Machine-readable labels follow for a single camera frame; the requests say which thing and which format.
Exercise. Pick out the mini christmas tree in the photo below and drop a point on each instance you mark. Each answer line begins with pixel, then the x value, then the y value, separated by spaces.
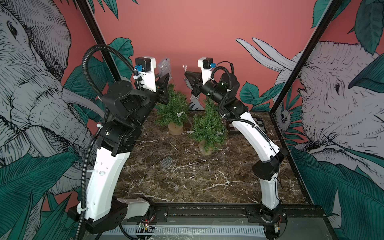
pixel 209 129
pixel 175 114

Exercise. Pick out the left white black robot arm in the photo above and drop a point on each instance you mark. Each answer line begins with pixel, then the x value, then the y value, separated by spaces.
pixel 127 106

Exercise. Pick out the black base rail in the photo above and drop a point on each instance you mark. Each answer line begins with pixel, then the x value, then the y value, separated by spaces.
pixel 253 213

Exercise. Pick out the black right frame post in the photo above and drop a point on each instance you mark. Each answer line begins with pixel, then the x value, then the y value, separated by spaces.
pixel 325 20

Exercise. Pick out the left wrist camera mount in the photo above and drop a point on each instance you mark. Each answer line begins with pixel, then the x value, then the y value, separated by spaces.
pixel 145 67

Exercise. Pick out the small chessboard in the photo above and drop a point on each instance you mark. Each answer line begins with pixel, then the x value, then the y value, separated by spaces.
pixel 232 130

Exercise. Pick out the black frame post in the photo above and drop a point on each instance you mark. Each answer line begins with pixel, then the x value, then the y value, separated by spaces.
pixel 88 15
pixel 325 20

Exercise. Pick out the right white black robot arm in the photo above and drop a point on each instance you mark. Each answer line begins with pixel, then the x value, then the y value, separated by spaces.
pixel 221 85

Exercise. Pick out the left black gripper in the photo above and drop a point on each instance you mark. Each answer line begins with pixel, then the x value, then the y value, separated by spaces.
pixel 161 91

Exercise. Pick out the white perforated strip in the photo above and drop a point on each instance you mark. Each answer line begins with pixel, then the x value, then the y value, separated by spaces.
pixel 173 232

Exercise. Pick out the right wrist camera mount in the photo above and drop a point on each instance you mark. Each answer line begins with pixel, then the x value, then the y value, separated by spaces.
pixel 207 66

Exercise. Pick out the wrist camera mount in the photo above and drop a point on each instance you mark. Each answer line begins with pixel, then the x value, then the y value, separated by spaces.
pixel 145 67
pixel 207 66

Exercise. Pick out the black left frame post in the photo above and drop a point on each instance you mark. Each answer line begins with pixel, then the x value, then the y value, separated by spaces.
pixel 88 15

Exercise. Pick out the clear string light battery box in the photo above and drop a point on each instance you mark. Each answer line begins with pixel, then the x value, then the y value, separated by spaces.
pixel 164 68

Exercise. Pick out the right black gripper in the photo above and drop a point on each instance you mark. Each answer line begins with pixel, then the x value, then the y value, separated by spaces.
pixel 196 80

